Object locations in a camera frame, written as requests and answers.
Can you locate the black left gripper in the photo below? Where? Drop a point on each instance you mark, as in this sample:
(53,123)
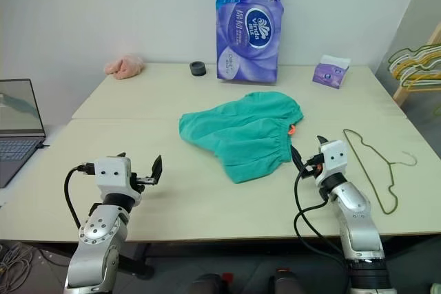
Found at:
(139,184)

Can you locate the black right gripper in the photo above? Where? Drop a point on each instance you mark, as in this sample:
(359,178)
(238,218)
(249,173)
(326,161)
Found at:
(314,167)

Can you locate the green shorts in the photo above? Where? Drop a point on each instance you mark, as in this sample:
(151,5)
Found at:
(241,132)

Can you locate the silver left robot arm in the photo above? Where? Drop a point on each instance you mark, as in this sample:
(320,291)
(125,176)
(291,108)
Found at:
(100,232)

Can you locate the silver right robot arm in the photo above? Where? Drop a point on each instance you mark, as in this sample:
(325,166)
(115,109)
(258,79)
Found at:
(358,225)

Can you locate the white rack hanger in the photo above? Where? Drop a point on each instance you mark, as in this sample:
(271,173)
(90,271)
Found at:
(413,82)

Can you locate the green rack hanger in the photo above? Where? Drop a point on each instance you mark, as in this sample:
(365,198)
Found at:
(410,51)

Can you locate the small purple tissue pack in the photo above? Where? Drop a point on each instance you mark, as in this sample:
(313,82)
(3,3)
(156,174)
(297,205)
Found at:
(329,75)

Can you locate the pink fluffy cloth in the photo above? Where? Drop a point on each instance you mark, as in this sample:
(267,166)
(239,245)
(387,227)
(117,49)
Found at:
(124,66)

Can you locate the black round holder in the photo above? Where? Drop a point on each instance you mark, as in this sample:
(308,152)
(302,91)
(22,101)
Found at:
(197,68)

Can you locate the large purple tissue pack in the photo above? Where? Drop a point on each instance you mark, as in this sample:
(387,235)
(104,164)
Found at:
(248,42)

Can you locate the wooden clothes rack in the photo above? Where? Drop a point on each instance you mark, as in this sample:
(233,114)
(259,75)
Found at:
(413,80)

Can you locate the grey laptop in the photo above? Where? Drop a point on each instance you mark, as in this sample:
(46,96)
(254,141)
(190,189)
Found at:
(15,128)

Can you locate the dark rounded shape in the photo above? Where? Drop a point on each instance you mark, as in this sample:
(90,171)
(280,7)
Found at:
(286,283)

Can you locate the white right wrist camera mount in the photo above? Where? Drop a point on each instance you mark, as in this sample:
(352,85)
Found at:
(333,159)

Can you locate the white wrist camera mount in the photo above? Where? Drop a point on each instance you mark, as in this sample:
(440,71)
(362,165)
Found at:
(333,159)
(112,173)

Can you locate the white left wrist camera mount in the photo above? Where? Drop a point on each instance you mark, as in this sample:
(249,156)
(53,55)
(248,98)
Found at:
(112,173)

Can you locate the black table leg bracket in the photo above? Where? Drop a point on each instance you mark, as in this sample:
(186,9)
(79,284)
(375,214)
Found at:
(138,259)

